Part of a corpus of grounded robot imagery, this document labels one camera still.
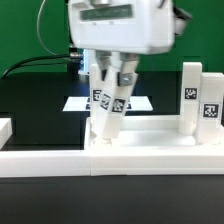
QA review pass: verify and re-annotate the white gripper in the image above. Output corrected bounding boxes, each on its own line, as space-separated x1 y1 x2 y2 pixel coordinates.
68 0 175 87

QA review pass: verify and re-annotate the white desk top panel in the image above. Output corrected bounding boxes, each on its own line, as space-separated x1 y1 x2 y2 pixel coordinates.
84 115 224 176

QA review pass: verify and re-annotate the fiducial marker sheet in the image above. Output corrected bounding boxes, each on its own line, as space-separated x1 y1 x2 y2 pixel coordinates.
63 96 153 112

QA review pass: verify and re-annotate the white block at left edge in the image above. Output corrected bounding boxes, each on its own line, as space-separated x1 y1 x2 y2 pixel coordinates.
0 118 12 150

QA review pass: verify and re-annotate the grey thin cable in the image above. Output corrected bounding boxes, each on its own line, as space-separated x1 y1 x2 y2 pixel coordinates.
34 0 73 58

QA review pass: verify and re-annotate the black cable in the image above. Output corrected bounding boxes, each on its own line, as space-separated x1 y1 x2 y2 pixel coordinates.
0 53 84 81

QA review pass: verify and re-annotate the white L-shaped fixture wall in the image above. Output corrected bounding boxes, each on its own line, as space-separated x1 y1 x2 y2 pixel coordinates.
0 150 91 178

